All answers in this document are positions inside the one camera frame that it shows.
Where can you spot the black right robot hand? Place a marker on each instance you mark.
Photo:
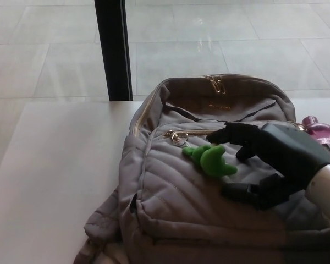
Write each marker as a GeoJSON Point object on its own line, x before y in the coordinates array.
{"type": "Point", "coordinates": [280, 154]}

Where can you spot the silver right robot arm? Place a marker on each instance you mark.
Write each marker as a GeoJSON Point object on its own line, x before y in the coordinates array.
{"type": "Point", "coordinates": [325, 189]}

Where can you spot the pink glass perfume bottle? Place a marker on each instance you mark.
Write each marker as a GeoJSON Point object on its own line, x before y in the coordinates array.
{"type": "Point", "coordinates": [323, 132]}

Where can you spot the black window frame post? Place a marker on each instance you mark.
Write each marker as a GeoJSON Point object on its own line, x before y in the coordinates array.
{"type": "Point", "coordinates": [112, 49]}

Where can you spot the grey quilted backpack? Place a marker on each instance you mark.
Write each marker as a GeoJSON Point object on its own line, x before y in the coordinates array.
{"type": "Point", "coordinates": [181, 198]}

